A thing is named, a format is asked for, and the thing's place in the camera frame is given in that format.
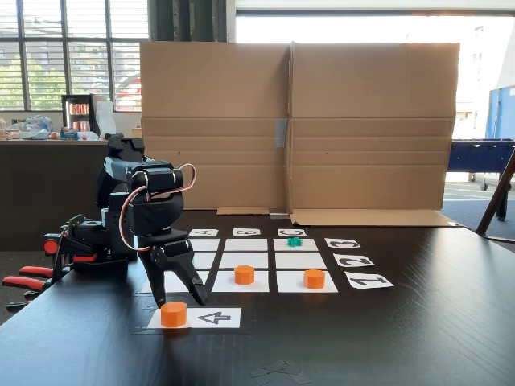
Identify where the round orange token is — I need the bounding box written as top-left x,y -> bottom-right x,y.
160,301 -> 188,329
234,265 -> 255,285
303,269 -> 326,290

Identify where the white nine-square grid sheet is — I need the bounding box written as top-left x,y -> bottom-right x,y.
140,237 -> 340,295

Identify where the black clamp with red lever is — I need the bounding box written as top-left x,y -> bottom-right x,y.
60,215 -> 130,279

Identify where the white arrow paper sheet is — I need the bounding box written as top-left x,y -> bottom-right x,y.
146,307 -> 242,330

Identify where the white paper bag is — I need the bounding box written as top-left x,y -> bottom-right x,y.
95,100 -> 117,138

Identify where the black mini fridge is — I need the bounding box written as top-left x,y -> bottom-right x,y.
61,93 -> 106,138

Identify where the dark wooden counter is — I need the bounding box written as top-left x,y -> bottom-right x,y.
0,138 -> 138,253

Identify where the brown cardboard screen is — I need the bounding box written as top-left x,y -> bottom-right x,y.
139,39 -> 464,228

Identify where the long gray tape strip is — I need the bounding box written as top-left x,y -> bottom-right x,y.
274,118 -> 290,149

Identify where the paper sheet number 3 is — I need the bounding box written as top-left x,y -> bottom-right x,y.
323,237 -> 361,249

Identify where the pile of plastic bags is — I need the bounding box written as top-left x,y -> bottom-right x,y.
0,114 -> 56,141

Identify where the paper sheet number 2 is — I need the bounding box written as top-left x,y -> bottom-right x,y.
332,253 -> 376,268

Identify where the window with blinds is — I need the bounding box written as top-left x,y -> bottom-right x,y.
0,0 -> 149,113

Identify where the dark green curtain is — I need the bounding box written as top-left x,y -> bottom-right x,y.
147,0 -> 237,43

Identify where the paper sheet number 1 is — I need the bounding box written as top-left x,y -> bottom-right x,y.
344,271 -> 395,290

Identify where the blue foosball table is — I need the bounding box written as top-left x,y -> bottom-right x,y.
447,138 -> 515,221

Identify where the brown-legged tripod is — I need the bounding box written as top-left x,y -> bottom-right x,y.
475,148 -> 515,236

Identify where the blue panel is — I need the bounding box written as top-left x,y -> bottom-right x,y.
485,84 -> 515,140

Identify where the red-handled black clamp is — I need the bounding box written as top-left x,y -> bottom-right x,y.
2,232 -> 73,313

